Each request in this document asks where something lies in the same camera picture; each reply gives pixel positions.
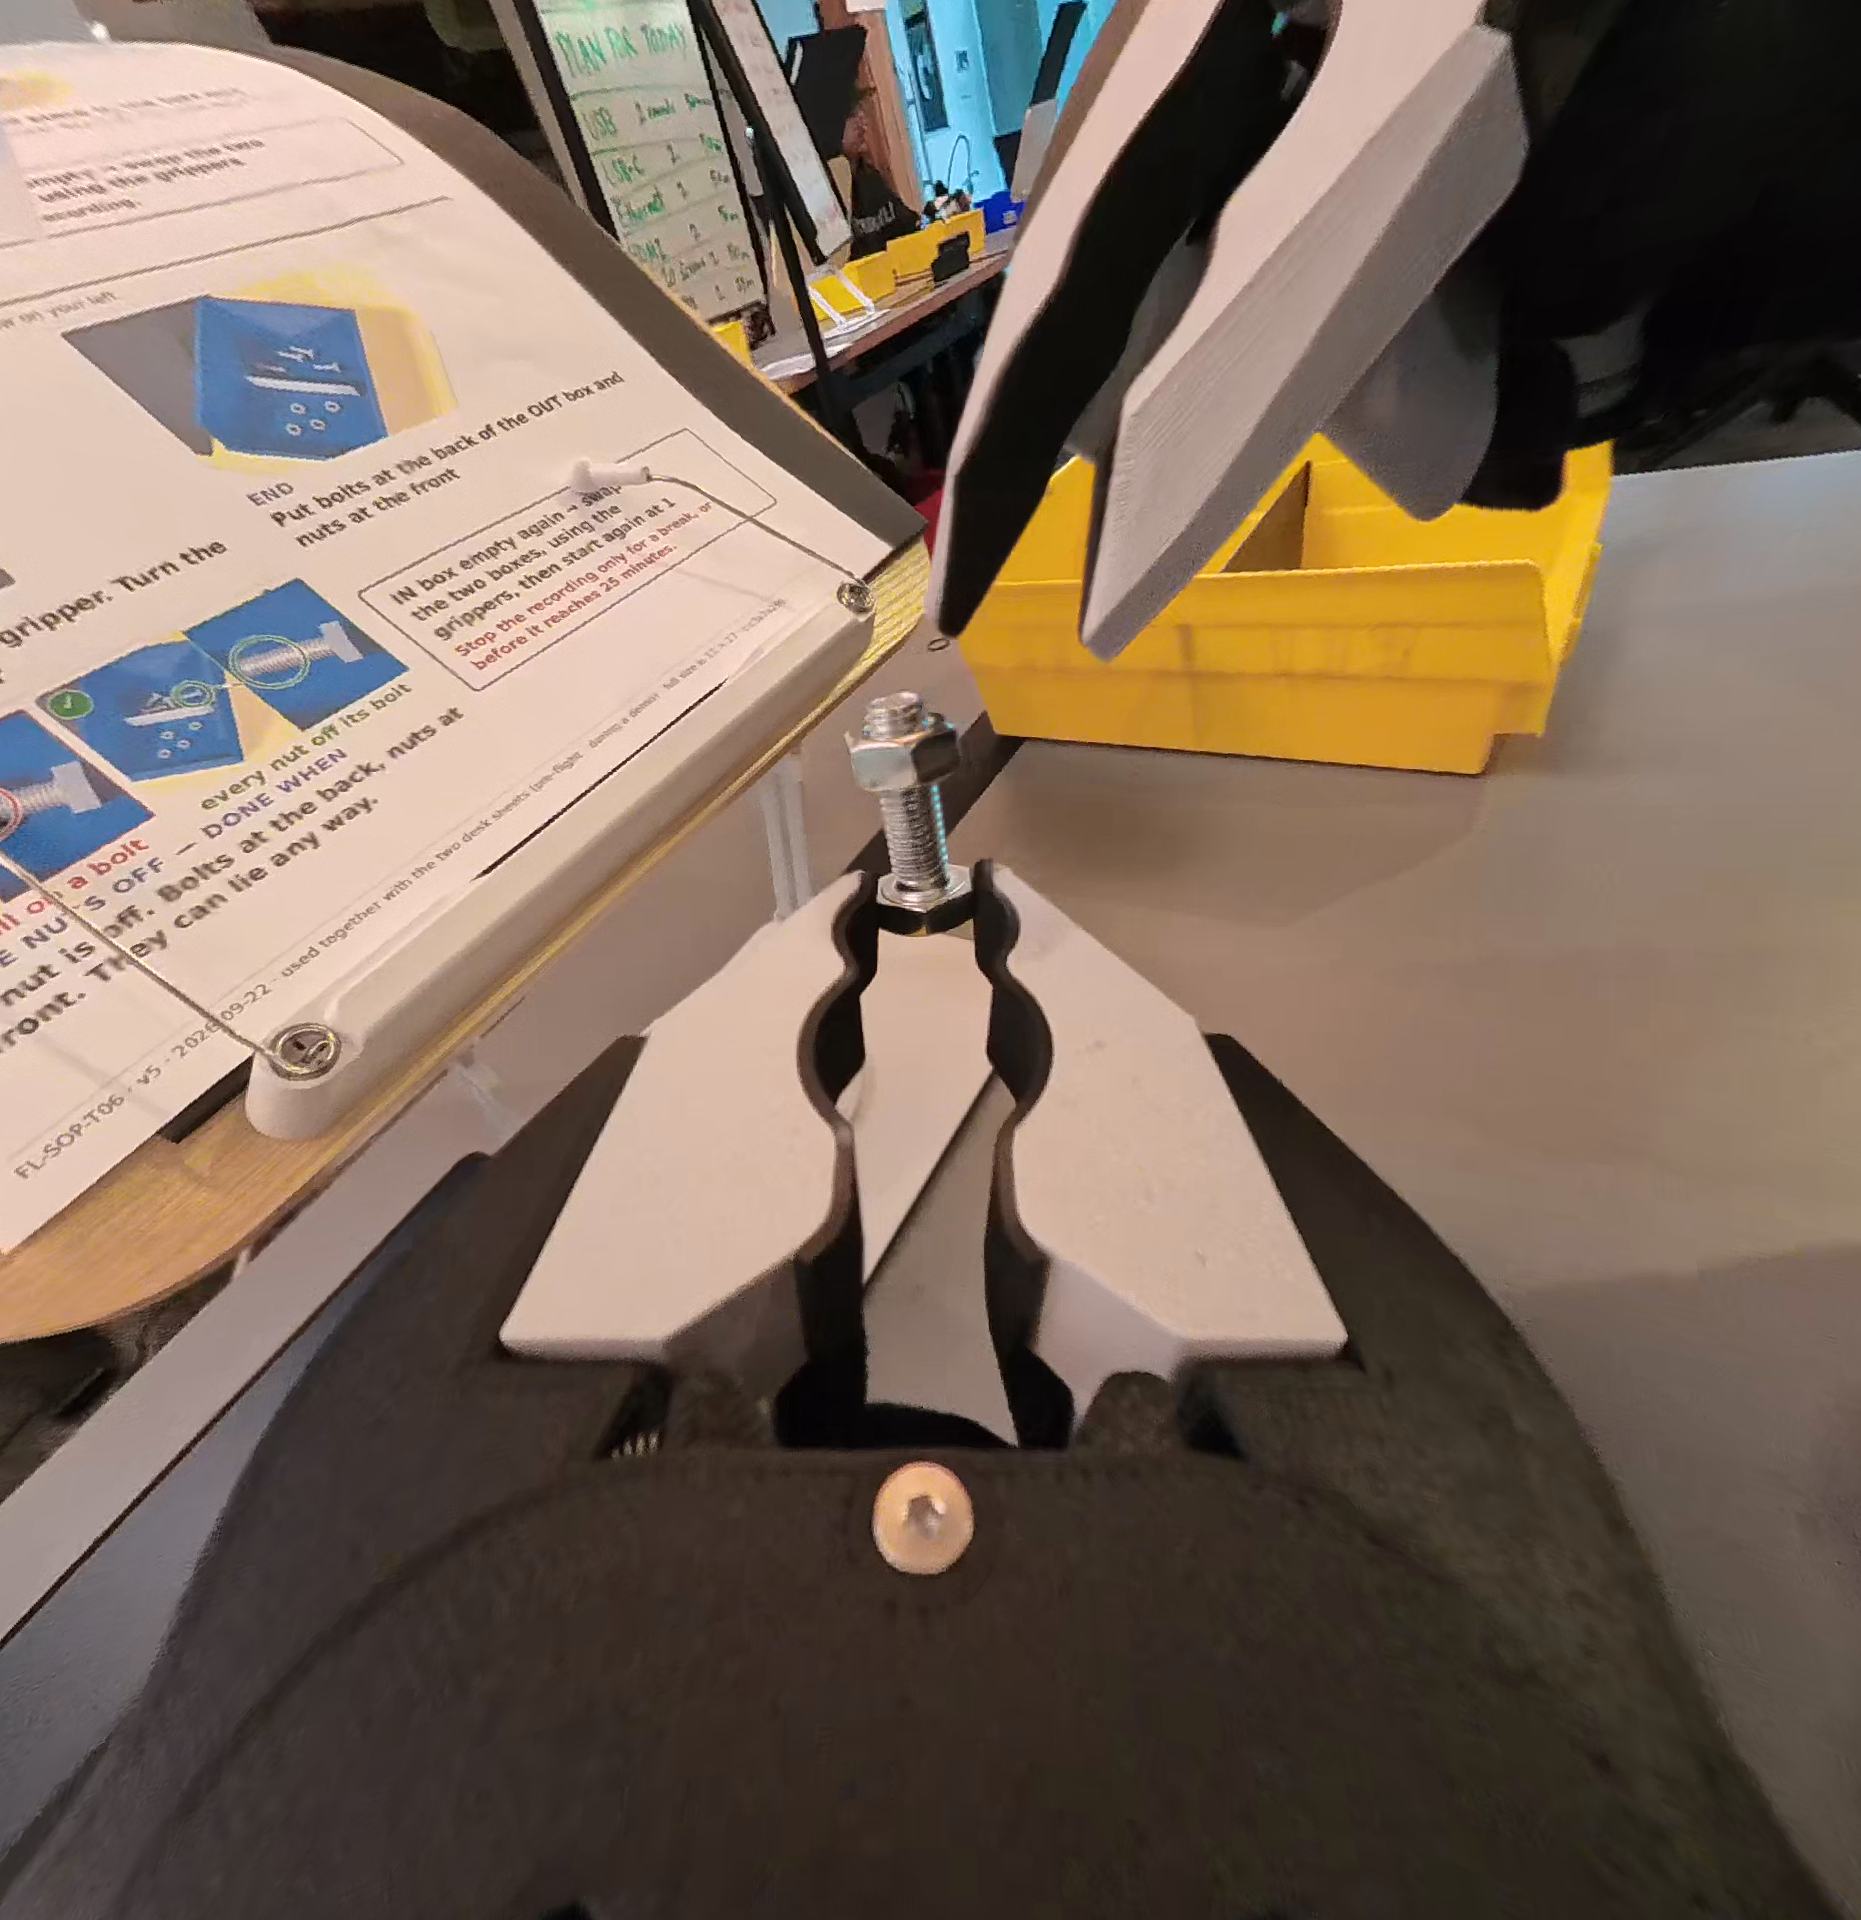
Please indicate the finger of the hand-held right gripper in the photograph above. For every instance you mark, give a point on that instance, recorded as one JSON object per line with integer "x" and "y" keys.
{"x": 1020, "y": 347}
{"x": 1320, "y": 286}

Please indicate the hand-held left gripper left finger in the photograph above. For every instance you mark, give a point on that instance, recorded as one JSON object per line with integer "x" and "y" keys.
{"x": 691, "y": 1187}

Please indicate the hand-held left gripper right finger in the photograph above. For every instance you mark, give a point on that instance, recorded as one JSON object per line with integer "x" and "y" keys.
{"x": 1155, "y": 1199}

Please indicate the silver hex bolt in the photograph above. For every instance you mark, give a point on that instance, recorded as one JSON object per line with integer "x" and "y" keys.
{"x": 912, "y": 842}

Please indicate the silver hex nut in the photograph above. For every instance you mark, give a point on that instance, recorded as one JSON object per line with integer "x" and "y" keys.
{"x": 901, "y": 763}

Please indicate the small blue parts bin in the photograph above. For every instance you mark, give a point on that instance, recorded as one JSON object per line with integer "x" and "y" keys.
{"x": 1004, "y": 212}

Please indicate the background work table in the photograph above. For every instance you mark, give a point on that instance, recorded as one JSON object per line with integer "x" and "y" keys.
{"x": 870, "y": 337}

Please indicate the white stand strut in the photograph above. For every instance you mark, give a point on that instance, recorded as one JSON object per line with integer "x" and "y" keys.
{"x": 783, "y": 842}
{"x": 475, "y": 1074}

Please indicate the white sheet clip bar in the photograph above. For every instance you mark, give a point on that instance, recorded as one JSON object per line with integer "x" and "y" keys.
{"x": 568, "y": 915}

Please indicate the framed easel whiteboard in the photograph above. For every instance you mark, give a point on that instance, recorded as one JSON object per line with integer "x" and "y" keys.
{"x": 780, "y": 104}

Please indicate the yellow plastic bin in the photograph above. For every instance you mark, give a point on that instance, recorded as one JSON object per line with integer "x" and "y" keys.
{"x": 1320, "y": 661}

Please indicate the whiteboard with green writing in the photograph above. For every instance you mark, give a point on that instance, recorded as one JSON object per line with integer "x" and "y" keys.
{"x": 645, "y": 151}

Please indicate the wooden sheet board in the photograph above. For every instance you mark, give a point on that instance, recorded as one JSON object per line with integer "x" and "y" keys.
{"x": 120, "y": 1276}

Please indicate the printed instruction sheet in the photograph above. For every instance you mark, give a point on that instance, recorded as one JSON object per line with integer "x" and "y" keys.
{"x": 421, "y": 510}

